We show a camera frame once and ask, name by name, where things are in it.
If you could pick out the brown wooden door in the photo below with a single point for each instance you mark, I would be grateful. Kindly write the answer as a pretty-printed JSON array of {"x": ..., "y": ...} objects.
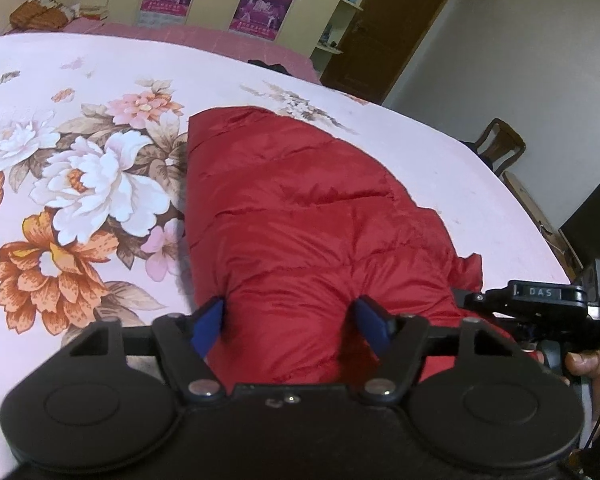
[{"x": 385, "y": 35}]

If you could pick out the black cloth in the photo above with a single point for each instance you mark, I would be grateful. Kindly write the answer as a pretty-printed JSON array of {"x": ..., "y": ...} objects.
[{"x": 272, "y": 67}]

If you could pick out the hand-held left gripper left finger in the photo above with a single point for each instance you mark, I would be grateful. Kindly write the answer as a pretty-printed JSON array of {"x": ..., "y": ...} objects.
[{"x": 206, "y": 327}]

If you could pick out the white floral bed sheet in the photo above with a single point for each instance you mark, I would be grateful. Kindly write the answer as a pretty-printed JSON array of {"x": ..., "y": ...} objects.
[{"x": 105, "y": 170}]

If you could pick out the cream open shelf unit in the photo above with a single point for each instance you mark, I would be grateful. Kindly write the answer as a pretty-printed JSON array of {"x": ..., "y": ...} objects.
[{"x": 345, "y": 15}]

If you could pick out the person's right hand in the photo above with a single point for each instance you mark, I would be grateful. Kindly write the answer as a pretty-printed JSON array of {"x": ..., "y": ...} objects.
[{"x": 592, "y": 366}]

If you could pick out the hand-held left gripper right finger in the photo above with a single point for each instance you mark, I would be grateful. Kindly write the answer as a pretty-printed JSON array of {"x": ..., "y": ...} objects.
[{"x": 375, "y": 327}]

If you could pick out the pink bed sheet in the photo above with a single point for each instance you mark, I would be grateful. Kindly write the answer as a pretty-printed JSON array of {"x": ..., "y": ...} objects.
[{"x": 190, "y": 42}]

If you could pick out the wooden chair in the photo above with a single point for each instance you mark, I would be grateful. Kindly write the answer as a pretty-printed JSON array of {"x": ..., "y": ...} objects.
[{"x": 500, "y": 142}]

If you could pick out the dark screen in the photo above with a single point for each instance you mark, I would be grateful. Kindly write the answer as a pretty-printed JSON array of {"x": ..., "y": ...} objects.
[{"x": 595, "y": 220}]

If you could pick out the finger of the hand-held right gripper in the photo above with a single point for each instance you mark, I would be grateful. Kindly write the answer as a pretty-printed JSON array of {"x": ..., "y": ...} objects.
[{"x": 485, "y": 301}]

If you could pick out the red puffer jacket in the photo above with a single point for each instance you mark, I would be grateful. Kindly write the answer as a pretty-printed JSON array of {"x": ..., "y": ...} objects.
[{"x": 305, "y": 240}]

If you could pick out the wooden board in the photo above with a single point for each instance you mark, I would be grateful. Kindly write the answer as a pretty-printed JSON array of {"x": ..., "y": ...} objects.
[{"x": 540, "y": 220}]

